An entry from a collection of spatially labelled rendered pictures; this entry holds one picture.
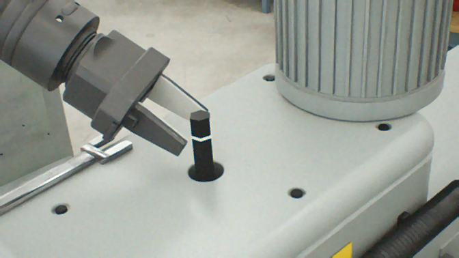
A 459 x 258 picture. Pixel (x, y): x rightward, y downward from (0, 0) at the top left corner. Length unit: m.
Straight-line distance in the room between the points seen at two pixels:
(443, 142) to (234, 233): 0.44
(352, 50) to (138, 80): 0.23
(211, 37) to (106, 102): 4.77
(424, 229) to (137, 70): 0.35
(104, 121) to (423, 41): 0.34
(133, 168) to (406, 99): 0.30
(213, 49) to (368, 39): 4.50
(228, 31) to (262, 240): 4.90
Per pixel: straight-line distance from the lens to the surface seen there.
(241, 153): 0.74
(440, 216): 0.81
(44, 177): 0.74
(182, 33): 5.52
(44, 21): 0.68
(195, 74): 4.90
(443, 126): 1.04
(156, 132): 0.67
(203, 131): 0.68
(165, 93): 0.72
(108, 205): 0.69
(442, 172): 0.96
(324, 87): 0.78
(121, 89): 0.65
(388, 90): 0.78
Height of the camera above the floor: 2.31
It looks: 33 degrees down
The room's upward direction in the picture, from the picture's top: 4 degrees counter-clockwise
